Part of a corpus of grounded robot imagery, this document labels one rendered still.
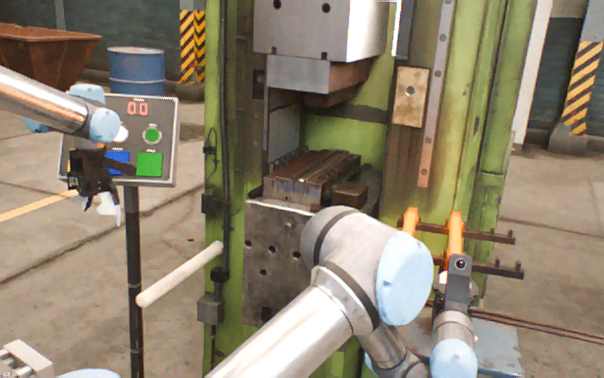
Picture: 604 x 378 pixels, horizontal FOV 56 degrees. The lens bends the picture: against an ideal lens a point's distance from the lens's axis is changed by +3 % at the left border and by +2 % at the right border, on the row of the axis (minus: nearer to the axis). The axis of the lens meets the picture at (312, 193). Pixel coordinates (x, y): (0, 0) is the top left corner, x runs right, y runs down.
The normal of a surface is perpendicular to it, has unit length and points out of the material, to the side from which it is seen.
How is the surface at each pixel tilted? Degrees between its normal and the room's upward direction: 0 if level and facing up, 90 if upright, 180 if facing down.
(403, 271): 86
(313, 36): 90
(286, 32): 90
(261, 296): 90
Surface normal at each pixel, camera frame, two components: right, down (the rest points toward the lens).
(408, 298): 0.69, 0.22
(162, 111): 0.08, -0.18
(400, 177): -0.37, 0.28
